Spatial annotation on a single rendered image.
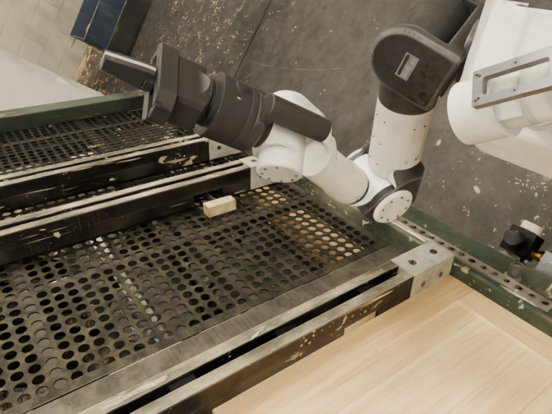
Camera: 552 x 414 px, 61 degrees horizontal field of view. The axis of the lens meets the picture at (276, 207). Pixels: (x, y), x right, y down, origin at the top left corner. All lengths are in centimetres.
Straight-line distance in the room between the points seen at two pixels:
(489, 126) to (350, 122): 200
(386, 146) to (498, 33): 26
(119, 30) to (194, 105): 415
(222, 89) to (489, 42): 32
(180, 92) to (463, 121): 32
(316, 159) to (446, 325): 40
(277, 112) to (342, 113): 193
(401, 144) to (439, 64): 17
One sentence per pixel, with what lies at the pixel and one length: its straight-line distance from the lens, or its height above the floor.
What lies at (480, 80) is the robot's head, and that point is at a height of 146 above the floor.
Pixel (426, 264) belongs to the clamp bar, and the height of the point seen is 99.
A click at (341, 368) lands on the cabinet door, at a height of 119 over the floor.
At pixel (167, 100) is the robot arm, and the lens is 57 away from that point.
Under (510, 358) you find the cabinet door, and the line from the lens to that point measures 92.
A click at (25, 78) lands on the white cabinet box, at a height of 81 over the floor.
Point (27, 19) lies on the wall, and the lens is 559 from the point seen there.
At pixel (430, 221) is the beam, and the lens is 116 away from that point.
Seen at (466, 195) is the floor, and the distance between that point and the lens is 206.
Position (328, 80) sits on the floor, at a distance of 268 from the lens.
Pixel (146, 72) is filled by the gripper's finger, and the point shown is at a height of 160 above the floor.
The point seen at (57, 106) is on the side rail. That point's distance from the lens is 193.
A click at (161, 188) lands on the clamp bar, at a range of 119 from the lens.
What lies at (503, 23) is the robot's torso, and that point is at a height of 137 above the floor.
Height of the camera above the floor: 186
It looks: 45 degrees down
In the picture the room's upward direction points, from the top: 71 degrees counter-clockwise
